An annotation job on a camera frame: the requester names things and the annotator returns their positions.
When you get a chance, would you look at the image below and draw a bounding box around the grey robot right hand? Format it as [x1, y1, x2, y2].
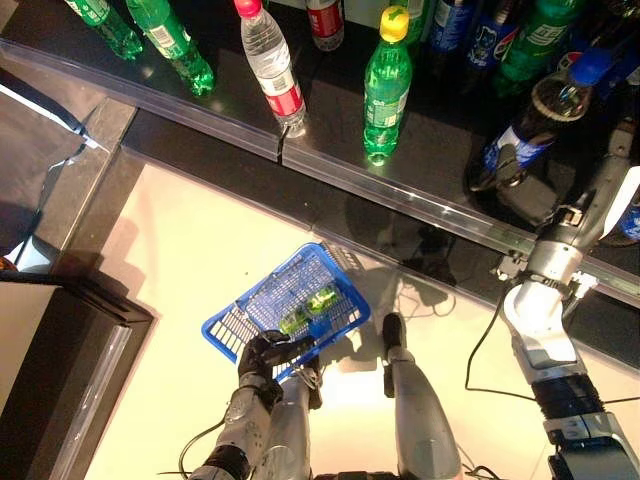
[493, 117, 640, 251]

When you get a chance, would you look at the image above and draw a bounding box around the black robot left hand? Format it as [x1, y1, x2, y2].
[237, 329, 321, 401]

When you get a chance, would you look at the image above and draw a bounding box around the blue plastic shopping basket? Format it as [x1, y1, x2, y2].
[200, 242, 372, 384]

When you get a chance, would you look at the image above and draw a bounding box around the cola bottle blue label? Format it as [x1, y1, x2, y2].
[466, 0, 521, 72]
[467, 47, 614, 194]
[618, 202, 640, 244]
[555, 19, 640, 91]
[429, 0, 474, 57]

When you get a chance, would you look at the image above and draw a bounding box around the clear water bottle red cap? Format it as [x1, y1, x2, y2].
[305, 0, 346, 53]
[233, 0, 308, 139]

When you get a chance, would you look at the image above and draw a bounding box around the small green drink bottle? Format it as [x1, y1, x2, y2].
[277, 282, 344, 336]

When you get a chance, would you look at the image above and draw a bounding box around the silver robot left leg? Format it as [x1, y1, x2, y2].
[259, 368, 324, 480]

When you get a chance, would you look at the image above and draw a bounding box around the silver robot leg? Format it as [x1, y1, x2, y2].
[259, 368, 324, 480]
[381, 312, 464, 480]

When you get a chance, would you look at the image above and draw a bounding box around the silver robot right leg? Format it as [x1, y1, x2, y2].
[381, 312, 464, 480]

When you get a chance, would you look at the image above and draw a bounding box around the green soda bottle yellow cap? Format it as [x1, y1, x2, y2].
[389, 0, 437, 46]
[492, 0, 587, 97]
[125, 0, 217, 98]
[362, 5, 415, 168]
[64, 0, 145, 62]

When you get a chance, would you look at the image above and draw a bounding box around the dark cabinet silver trim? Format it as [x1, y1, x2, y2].
[0, 268, 159, 480]

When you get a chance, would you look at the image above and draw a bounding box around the brown curtain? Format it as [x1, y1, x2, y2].
[0, 82, 89, 262]

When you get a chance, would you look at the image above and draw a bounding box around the white flat strap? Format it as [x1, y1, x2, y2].
[601, 163, 640, 239]

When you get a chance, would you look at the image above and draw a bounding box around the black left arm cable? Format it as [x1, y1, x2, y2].
[157, 418, 227, 477]

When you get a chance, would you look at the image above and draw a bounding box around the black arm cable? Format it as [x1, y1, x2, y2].
[157, 418, 227, 477]
[464, 279, 539, 404]

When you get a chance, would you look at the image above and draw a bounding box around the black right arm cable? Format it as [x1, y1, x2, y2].
[464, 279, 539, 404]

